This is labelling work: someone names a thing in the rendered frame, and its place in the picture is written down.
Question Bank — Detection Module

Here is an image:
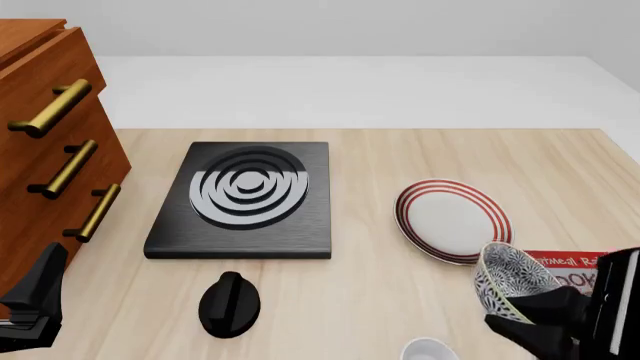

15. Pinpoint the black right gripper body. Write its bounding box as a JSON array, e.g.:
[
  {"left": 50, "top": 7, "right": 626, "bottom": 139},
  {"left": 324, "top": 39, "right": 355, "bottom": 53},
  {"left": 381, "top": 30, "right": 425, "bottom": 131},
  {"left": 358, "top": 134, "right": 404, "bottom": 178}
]
[{"left": 566, "top": 246, "right": 640, "bottom": 360}]

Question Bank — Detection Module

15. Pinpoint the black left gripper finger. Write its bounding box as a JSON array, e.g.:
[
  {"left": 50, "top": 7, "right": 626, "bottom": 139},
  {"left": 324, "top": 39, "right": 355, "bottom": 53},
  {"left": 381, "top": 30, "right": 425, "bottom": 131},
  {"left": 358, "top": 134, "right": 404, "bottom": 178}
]
[{"left": 0, "top": 241, "right": 69, "bottom": 317}]

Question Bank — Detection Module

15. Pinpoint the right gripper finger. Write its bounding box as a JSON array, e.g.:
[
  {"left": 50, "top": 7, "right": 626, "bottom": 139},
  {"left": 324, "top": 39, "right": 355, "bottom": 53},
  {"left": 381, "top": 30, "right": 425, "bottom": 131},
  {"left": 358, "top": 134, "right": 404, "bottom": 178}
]
[
  {"left": 506, "top": 285, "right": 595, "bottom": 328},
  {"left": 484, "top": 314, "right": 589, "bottom": 360}
]

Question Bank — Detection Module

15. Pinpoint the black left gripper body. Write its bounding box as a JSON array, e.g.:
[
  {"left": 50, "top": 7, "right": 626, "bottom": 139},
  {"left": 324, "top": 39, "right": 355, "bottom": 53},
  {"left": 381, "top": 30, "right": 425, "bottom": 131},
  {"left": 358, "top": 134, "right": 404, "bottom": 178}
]
[{"left": 0, "top": 309, "right": 64, "bottom": 354}]

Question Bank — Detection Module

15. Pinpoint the black white patterned bowl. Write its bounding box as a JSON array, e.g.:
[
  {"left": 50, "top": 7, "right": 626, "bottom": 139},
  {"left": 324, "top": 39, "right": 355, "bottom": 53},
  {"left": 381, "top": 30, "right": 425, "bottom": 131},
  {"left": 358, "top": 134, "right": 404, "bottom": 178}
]
[{"left": 472, "top": 241, "right": 564, "bottom": 326}]

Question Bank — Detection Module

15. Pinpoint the white ramekin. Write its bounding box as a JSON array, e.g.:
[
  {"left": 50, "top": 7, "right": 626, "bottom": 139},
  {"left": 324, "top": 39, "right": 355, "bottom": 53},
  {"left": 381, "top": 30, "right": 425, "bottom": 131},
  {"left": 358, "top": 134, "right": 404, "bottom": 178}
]
[{"left": 400, "top": 336, "right": 461, "bottom": 360}]

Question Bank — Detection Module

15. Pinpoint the white plate with red rings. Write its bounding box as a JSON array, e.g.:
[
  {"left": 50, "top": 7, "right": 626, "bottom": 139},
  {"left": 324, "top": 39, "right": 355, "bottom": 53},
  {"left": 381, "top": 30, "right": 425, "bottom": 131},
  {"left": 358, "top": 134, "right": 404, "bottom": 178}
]
[{"left": 393, "top": 178, "right": 515, "bottom": 267}]

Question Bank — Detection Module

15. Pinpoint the flat black stove plate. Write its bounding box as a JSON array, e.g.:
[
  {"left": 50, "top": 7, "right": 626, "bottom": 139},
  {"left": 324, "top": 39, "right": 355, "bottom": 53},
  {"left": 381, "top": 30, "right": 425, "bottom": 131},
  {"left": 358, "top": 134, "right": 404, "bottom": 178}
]
[{"left": 143, "top": 141, "right": 333, "bottom": 261}]

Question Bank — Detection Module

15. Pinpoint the red oatmeal cookie box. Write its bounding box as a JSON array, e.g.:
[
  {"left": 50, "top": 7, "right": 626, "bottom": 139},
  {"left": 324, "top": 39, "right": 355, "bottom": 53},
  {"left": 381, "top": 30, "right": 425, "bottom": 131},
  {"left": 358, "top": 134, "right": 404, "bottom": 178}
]
[{"left": 522, "top": 249, "right": 614, "bottom": 298}]

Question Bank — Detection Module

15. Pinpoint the wooden drawer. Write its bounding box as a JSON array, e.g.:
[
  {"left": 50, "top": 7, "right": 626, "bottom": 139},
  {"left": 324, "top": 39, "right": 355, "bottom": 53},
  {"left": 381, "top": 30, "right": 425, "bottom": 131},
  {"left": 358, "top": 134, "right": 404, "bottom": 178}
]
[
  {"left": 0, "top": 129, "right": 133, "bottom": 301},
  {"left": 0, "top": 26, "right": 108, "bottom": 161},
  {"left": 0, "top": 87, "right": 124, "bottom": 241}
]

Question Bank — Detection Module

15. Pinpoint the round black stove knob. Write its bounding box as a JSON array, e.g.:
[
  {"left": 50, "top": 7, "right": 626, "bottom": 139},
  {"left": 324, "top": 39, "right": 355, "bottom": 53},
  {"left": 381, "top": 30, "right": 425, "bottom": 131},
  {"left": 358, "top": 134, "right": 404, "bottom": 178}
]
[{"left": 197, "top": 270, "right": 263, "bottom": 340}]

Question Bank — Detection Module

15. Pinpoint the wooden cabinet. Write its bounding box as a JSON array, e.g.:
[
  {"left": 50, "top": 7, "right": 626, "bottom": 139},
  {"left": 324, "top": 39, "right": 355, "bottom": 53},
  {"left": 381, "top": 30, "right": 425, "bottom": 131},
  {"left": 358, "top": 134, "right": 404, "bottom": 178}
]
[{"left": 0, "top": 18, "right": 133, "bottom": 320}]

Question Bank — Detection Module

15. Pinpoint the brass drawer handle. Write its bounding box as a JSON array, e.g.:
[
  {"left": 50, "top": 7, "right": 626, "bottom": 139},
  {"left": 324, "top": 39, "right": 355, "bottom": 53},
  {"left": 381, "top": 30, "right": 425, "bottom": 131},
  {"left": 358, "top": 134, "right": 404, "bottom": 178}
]
[
  {"left": 6, "top": 78, "right": 94, "bottom": 140},
  {"left": 62, "top": 183, "right": 123, "bottom": 244},
  {"left": 26, "top": 138, "right": 100, "bottom": 201}
]

